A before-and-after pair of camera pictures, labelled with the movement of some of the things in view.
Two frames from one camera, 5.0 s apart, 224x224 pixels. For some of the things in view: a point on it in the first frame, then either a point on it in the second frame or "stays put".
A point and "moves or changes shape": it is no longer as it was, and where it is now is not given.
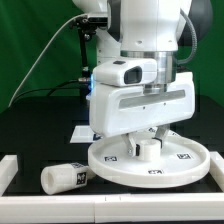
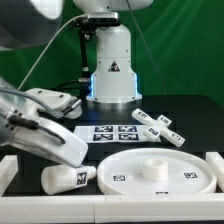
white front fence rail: (200, 207) stays put
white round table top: (181, 160) moves or changes shape
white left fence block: (8, 169) stays put
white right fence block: (217, 168) stays put
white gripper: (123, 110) → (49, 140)
